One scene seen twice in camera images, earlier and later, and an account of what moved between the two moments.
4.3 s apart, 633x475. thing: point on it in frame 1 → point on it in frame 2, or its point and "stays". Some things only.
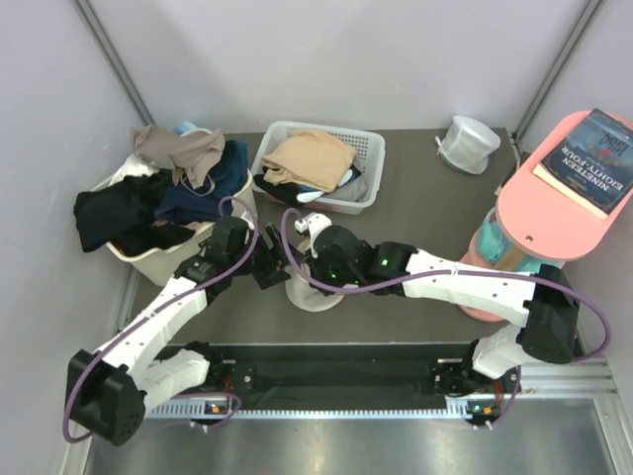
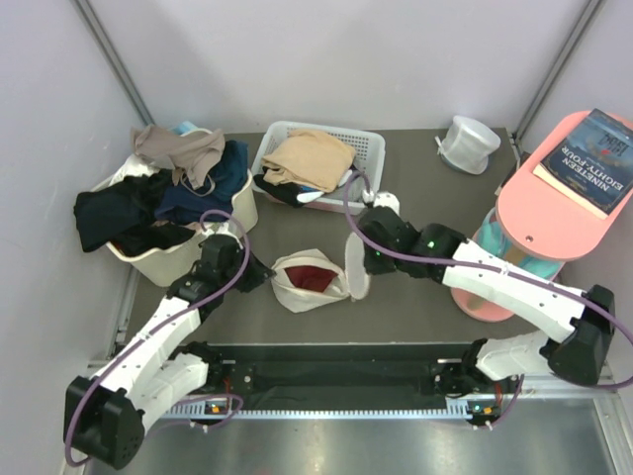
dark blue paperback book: (592, 163) stays
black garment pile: (122, 213) stays
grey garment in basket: (355, 191) stays
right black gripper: (316, 268) → (370, 265)
